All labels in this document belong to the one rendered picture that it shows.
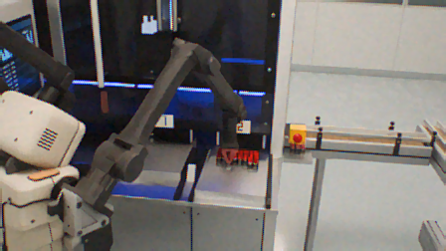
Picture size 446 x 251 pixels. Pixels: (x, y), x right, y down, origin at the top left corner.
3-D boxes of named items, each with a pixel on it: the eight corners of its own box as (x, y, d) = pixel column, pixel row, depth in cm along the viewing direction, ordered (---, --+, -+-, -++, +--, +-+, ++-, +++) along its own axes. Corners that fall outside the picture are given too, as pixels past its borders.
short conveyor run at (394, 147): (281, 156, 196) (284, 125, 189) (281, 141, 210) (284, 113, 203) (429, 167, 190) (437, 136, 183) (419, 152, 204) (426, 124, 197)
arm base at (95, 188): (58, 186, 99) (91, 204, 93) (78, 158, 102) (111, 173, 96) (80, 201, 105) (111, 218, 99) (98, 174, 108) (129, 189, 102)
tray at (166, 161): (142, 139, 199) (141, 132, 198) (196, 143, 197) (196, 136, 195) (117, 175, 168) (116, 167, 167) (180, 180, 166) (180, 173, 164)
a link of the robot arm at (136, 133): (176, 24, 117) (207, 33, 113) (190, 53, 129) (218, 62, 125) (88, 161, 103) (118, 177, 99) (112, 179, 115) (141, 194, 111)
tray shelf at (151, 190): (132, 141, 200) (132, 138, 199) (279, 153, 194) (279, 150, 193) (92, 196, 157) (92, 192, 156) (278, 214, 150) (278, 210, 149)
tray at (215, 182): (209, 155, 186) (209, 148, 185) (268, 160, 183) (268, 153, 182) (194, 197, 155) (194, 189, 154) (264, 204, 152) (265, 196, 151)
